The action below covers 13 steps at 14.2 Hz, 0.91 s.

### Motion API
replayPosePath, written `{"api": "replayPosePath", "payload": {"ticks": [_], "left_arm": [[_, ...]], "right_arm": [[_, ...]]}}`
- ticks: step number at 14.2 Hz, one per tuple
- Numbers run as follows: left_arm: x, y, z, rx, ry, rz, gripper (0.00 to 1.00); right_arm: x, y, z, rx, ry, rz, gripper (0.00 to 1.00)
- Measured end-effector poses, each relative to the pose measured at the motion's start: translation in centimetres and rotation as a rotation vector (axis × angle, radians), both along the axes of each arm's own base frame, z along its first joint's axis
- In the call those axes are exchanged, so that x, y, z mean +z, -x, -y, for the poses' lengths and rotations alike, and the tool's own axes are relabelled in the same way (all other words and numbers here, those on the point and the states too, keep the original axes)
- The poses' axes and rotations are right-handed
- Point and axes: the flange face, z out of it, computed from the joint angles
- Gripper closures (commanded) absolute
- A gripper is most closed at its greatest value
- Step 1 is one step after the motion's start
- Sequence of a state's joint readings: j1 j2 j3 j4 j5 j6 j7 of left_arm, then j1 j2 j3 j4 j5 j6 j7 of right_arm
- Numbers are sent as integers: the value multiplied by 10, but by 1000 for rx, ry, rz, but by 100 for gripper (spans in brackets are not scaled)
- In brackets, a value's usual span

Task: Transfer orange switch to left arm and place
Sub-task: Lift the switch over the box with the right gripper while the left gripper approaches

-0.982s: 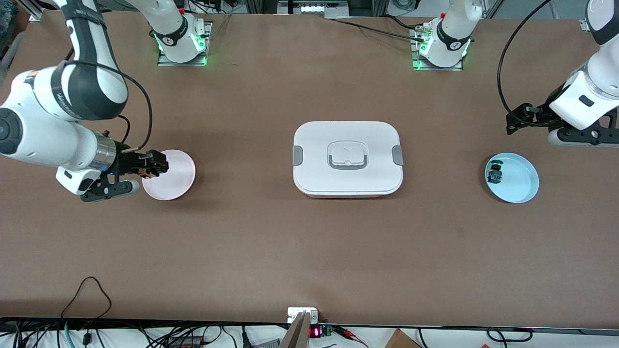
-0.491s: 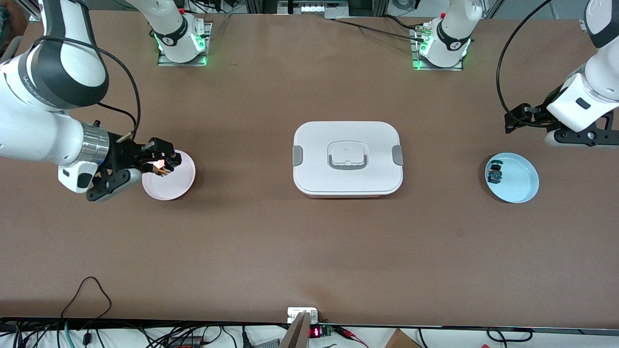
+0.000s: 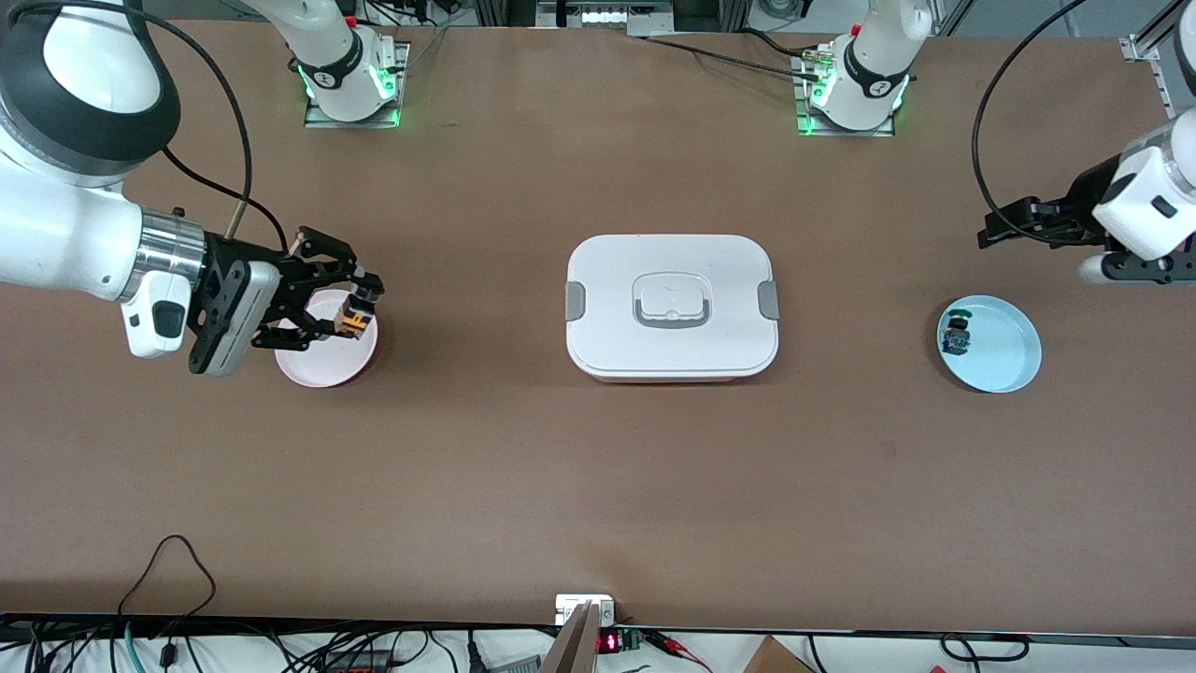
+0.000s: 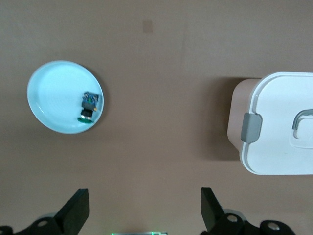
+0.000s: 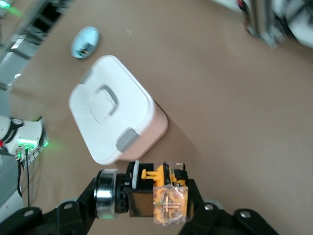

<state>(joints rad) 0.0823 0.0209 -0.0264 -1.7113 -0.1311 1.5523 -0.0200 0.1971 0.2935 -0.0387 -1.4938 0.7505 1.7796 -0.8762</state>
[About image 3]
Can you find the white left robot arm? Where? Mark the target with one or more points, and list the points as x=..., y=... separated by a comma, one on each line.
x=1149, y=187

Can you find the brown cardboard piece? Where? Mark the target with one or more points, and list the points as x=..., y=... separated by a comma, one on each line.
x=771, y=659

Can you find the orange and black switch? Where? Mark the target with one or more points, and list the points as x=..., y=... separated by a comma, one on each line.
x=355, y=321

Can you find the white socket box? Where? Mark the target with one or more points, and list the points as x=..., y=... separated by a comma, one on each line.
x=603, y=608

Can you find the pale pink round plate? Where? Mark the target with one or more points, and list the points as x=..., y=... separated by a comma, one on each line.
x=318, y=369

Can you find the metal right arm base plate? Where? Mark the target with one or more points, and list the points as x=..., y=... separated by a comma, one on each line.
x=322, y=121

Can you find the blue and black switch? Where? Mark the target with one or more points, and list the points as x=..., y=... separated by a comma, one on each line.
x=957, y=338

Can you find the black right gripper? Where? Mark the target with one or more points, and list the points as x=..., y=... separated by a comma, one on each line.
x=224, y=264

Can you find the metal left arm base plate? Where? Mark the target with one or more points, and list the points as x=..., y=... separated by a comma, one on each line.
x=841, y=133

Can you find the black device with lights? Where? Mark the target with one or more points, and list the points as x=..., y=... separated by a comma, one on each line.
x=607, y=17

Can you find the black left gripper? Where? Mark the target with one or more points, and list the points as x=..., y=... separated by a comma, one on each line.
x=1082, y=199

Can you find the light blue round plate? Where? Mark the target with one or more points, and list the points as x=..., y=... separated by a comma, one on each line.
x=1004, y=346

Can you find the grey camera post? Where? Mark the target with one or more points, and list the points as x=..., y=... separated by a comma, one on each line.
x=572, y=650

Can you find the red digit display module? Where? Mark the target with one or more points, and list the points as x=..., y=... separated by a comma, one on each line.
x=609, y=642

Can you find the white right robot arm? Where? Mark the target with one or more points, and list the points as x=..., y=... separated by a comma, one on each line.
x=56, y=234

